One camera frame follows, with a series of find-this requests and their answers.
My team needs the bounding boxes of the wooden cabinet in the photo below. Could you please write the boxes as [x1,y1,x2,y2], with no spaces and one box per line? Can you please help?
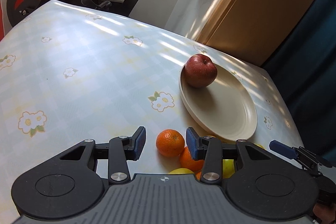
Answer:
[196,0,332,67]

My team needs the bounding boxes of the shiny red apple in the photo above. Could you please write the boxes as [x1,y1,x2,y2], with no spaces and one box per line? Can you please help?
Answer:
[183,54,218,88]

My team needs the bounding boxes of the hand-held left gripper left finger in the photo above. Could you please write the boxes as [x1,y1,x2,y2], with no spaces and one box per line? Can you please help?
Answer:
[52,126,146,185]

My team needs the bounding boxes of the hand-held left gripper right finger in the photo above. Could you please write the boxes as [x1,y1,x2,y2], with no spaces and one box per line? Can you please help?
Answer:
[186,127,276,184]

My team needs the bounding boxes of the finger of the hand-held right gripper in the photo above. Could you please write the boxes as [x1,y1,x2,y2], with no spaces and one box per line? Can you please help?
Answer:
[269,140,332,177]

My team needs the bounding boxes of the floral checked tablecloth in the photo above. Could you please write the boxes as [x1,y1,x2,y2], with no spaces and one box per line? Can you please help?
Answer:
[0,0,305,224]

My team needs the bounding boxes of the beige oval plate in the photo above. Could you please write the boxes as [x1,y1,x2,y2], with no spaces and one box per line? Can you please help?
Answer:
[179,56,257,143]

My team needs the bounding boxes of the dark blue curtain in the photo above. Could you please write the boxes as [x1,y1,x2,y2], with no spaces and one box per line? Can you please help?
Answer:
[262,0,336,161]

